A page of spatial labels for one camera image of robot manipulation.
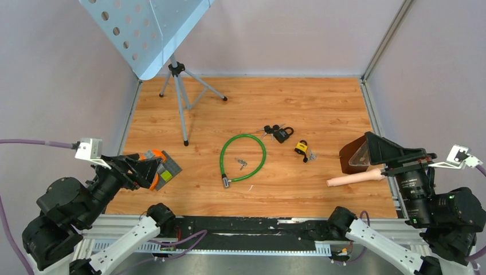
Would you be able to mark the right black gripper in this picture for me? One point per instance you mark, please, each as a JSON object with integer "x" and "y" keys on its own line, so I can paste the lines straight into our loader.
{"x": 381, "y": 149}

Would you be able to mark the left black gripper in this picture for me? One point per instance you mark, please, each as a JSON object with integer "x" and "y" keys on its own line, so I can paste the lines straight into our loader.
{"x": 121, "y": 165}

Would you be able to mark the yellow padlock keys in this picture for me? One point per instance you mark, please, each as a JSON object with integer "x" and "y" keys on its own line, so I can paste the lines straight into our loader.
{"x": 309, "y": 155}

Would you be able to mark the yellow padlock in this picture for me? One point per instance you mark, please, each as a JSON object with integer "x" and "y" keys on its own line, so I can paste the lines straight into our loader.
{"x": 301, "y": 147}

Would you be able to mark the green cable lock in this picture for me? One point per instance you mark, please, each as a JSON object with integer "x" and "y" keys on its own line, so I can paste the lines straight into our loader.
{"x": 225, "y": 180}

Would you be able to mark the black padlock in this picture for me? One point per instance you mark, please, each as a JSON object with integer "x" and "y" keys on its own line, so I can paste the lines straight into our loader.
{"x": 283, "y": 134}

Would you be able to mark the small silver keys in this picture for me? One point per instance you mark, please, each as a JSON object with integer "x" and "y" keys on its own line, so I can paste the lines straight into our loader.
{"x": 242, "y": 163}

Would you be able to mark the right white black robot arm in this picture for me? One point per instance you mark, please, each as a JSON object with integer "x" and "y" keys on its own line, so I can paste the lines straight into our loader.
{"x": 448, "y": 222}

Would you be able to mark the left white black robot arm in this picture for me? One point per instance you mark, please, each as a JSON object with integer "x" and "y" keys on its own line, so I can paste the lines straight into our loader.
{"x": 68, "y": 207}

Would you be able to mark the pink cylinder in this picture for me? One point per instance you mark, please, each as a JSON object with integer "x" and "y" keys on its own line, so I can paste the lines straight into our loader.
{"x": 374, "y": 174}

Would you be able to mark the orange grey brick toy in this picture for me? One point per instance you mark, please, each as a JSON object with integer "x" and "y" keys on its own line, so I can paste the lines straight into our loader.
{"x": 166, "y": 170}

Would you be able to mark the light blue music stand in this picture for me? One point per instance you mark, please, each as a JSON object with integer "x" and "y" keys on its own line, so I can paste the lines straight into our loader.
{"x": 147, "y": 35}

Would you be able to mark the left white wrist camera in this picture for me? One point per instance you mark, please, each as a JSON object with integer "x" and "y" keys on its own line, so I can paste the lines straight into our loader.
{"x": 90, "y": 149}

